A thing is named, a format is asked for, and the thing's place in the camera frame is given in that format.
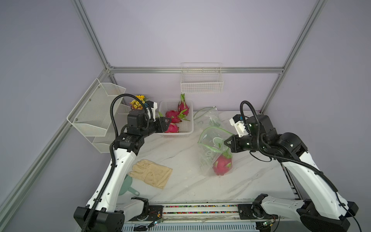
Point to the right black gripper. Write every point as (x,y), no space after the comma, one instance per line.
(235,147)

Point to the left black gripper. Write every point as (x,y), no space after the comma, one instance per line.
(161,125)

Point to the pink dragon fruit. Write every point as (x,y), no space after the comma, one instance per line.
(176,116)
(183,107)

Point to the clear zip-top bag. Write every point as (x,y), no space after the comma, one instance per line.
(211,146)
(207,117)

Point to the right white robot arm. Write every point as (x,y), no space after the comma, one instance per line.
(325,210)

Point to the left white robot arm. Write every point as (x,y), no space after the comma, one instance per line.
(100,213)

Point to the white plastic basket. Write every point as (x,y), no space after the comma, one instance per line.
(182,122)

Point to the yellow flowers in vase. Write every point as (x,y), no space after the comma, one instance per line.
(136,105)

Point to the beige work glove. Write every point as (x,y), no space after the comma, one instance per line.
(151,173)

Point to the white mesh two-tier shelf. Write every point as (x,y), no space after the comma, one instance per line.
(91,116)

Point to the green hand brush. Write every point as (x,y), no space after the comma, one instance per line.
(126,187)

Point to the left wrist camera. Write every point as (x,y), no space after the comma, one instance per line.
(151,109)

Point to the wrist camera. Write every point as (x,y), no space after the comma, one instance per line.
(151,109)
(238,124)

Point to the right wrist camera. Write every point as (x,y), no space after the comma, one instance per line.
(238,124)

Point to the white wire wall basket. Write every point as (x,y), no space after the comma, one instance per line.
(199,77)

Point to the aluminium frame struts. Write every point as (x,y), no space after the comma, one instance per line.
(19,193)

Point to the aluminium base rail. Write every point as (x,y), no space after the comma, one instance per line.
(209,217)

